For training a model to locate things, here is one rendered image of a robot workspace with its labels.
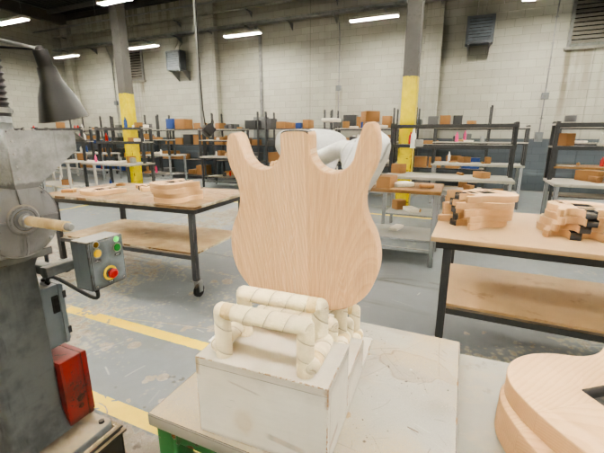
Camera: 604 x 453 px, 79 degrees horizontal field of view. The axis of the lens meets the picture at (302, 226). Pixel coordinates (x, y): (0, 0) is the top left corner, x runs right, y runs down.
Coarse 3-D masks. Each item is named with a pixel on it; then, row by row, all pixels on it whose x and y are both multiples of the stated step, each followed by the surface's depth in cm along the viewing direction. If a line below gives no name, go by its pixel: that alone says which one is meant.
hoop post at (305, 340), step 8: (304, 336) 62; (312, 336) 62; (304, 344) 62; (312, 344) 62; (304, 352) 62; (312, 352) 63; (304, 360) 63; (304, 368) 63; (304, 376) 63; (312, 376) 64
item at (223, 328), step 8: (216, 320) 68; (224, 320) 68; (216, 328) 68; (224, 328) 68; (216, 336) 69; (224, 336) 68; (224, 344) 69; (232, 344) 70; (216, 352) 70; (224, 352) 69; (232, 352) 71
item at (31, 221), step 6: (30, 216) 116; (24, 222) 114; (30, 222) 113; (36, 222) 112; (42, 222) 111; (48, 222) 110; (54, 222) 109; (60, 222) 108; (66, 222) 108; (48, 228) 111; (54, 228) 109; (60, 228) 108
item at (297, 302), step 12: (240, 288) 75; (252, 288) 75; (252, 300) 74; (264, 300) 73; (276, 300) 72; (288, 300) 71; (300, 300) 70; (312, 300) 70; (324, 300) 70; (312, 312) 70
